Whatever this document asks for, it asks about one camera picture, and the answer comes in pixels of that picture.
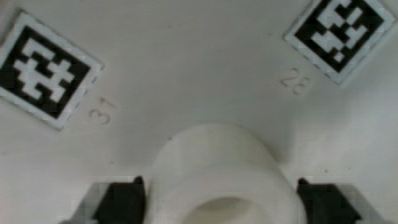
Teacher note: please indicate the white cylindrical table leg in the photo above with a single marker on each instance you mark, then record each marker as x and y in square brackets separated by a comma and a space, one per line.
[217, 184]

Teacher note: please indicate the white round table top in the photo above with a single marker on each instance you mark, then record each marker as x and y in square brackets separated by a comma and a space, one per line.
[200, 68]

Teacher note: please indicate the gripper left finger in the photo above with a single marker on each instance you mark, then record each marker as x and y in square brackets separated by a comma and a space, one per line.
[113, 204]

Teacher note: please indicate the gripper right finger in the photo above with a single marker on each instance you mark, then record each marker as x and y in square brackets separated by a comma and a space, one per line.
[335, 204]

